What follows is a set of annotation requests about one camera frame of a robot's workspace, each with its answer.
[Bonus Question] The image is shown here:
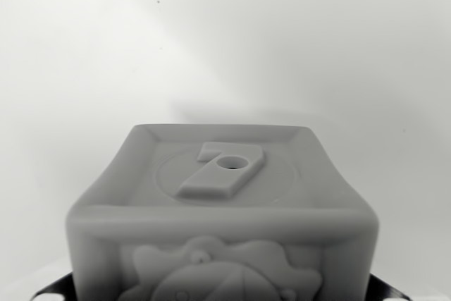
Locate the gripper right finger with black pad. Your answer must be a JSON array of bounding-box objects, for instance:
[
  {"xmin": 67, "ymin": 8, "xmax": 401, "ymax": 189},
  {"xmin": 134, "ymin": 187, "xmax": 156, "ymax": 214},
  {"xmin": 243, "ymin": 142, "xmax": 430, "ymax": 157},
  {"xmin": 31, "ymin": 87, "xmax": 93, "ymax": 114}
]
[{"xmin": 368, "ymin": 271, "xmax": 416, "ymax": 301}]

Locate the grey embossed rubber cube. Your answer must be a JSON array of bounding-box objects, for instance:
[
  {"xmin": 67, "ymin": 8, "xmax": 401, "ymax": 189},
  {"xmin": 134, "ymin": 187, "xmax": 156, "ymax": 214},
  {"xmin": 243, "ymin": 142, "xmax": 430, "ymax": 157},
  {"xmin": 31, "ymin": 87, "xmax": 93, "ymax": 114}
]
[{"xmin": 65, "ymin": 123, "xmax": 381, "ymax": 301}]

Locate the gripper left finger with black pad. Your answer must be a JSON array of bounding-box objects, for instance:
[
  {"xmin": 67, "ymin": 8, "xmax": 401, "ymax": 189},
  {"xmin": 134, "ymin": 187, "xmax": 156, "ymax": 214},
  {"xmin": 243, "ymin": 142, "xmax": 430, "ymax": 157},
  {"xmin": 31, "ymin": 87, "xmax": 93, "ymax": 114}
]
[{"xmin": 30, "ymin": 271, "xmax": 77, "ymax": 301}]

